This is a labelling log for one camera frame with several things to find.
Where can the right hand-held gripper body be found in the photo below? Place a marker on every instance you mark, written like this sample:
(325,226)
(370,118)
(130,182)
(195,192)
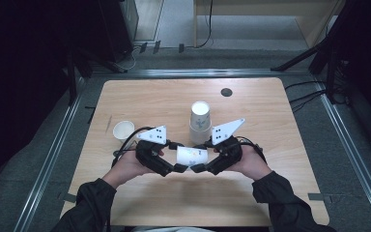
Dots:
(230,153)

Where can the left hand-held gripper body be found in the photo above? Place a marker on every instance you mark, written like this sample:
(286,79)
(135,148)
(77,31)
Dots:
(146,151)

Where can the white printed paper cup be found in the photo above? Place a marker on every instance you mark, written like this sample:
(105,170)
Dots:
(199,135)
(123,129)
(191,156)
(200,114)

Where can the person's left hand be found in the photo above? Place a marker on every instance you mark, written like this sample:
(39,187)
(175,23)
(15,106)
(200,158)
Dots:
(130,167)

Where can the person's right hand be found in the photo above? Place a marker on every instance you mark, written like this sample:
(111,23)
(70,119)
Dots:
(251,162)

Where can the black round table grommet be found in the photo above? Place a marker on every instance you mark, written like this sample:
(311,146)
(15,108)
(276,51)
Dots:
(226,92)

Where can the person's pale grey clothing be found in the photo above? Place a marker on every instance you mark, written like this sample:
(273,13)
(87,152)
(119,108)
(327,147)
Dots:
(174,229)

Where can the black tape mark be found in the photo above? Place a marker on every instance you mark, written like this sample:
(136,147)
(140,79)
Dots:
(91,112)

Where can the grey tape strip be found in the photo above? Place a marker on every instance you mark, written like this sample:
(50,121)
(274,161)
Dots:
(317,196)
(68,197)

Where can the black stand legs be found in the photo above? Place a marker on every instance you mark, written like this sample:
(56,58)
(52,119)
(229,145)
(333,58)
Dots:
(72,80)

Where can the black tripod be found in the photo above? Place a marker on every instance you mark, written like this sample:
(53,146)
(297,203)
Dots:
(299,58)

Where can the black cabinet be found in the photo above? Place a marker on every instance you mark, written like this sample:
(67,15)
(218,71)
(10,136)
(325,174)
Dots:
(116,29)

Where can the light wooden furniture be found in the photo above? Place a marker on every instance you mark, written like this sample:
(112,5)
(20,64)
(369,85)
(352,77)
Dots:
(312,19)

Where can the short metal floor rail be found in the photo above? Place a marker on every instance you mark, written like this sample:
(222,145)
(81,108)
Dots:
(190,72)

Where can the dark floor bracket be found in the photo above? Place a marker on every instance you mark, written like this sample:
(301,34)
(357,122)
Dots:
(143,47)
(181,48)
(156,47)

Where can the long metal floor rail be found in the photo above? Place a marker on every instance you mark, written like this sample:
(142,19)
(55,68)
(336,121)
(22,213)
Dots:
(50,167)
(351,145)

